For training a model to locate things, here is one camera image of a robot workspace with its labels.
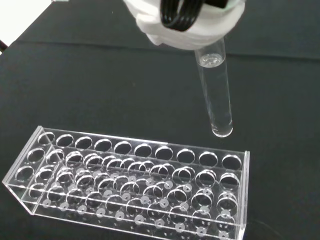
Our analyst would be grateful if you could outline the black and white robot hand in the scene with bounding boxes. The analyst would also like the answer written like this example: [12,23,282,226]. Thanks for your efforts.
[123,0,247,53]

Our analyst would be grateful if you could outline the clear acrylic test tube rack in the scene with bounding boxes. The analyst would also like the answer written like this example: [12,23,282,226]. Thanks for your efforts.
[1,125,251,240]

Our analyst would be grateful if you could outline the black bench cloth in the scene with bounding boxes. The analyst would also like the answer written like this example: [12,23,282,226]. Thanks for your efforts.
[0,0,320,240]

